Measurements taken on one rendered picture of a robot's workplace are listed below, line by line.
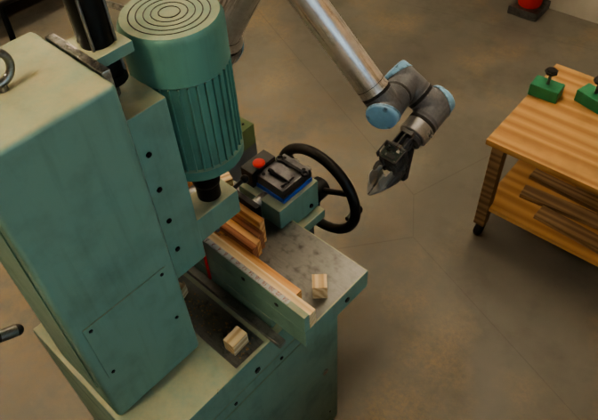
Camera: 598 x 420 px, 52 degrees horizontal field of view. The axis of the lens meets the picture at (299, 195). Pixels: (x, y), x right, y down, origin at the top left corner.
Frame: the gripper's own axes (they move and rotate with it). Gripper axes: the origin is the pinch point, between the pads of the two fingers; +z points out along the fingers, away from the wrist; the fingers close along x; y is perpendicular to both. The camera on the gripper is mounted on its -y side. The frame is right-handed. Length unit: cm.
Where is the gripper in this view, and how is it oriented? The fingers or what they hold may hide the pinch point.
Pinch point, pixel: (371, 192)
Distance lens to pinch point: 179.7
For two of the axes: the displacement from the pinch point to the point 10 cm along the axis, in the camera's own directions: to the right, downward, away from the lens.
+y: -2.7, -4.4, -8.6
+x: 7.3, 4.9, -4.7
